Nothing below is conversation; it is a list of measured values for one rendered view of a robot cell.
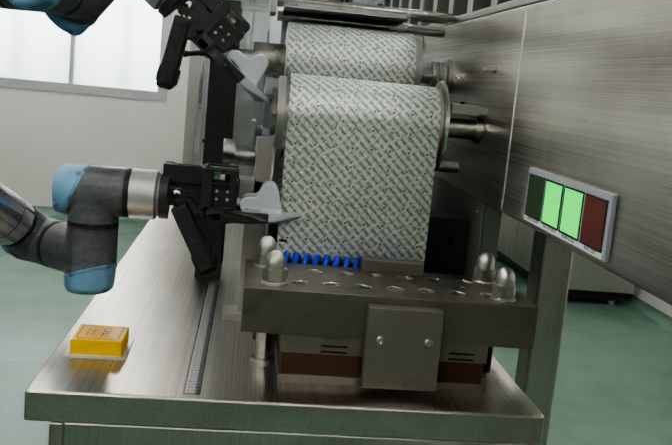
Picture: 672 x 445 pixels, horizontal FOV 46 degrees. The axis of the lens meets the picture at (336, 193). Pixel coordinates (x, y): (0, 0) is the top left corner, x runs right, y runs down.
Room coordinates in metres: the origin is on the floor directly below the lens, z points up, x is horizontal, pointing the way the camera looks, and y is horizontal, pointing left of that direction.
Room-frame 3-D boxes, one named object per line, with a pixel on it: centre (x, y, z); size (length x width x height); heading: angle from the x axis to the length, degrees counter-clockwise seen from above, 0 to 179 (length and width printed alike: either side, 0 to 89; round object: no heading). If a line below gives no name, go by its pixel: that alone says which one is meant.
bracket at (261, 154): (1.30, 0.14, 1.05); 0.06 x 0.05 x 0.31; 96
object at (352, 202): (1.23, -0.03, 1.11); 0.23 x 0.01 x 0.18; 96
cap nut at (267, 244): (1.14, 0.09, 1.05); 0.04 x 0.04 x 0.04
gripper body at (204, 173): (1.20, 0.20, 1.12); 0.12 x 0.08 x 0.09; 97
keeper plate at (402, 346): (1.02, -0.11, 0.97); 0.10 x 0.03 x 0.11; 96
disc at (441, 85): (1.30, -0.15, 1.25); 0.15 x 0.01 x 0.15; 6
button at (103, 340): (1.09, 0.31, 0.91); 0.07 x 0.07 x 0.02; 6
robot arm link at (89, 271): (1.19, 0.38, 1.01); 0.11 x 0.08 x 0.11; 58
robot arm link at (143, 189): (1.19, 0.28, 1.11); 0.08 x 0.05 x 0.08; 7
